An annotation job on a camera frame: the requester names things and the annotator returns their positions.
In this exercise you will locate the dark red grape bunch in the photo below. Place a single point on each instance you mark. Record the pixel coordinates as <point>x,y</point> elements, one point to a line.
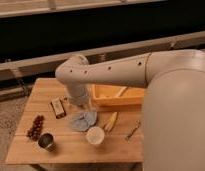
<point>36,129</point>

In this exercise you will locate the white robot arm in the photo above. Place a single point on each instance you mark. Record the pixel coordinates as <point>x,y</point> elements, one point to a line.
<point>173,109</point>

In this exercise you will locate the white paper cup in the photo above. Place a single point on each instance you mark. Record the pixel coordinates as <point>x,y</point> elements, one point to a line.
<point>95,136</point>

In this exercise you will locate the small steel cup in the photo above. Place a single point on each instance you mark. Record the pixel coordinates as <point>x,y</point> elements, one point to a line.
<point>46,141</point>

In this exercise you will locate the yellow plastic bin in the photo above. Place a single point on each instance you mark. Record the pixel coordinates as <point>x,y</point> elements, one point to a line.
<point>104,95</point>

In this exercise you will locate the white spoon in bin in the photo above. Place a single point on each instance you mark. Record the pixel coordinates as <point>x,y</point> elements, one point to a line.
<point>121,92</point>

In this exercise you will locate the yellow banana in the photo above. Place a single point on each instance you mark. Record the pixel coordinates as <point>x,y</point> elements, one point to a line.
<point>111,122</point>

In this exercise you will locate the blue grey cloth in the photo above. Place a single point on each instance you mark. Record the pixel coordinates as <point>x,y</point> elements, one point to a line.
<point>83,120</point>

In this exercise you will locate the brown chocolate bar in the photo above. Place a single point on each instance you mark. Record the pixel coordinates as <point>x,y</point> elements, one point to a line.
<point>58,108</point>

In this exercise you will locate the metal fork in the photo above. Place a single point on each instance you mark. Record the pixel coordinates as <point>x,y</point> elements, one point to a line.
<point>130,134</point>

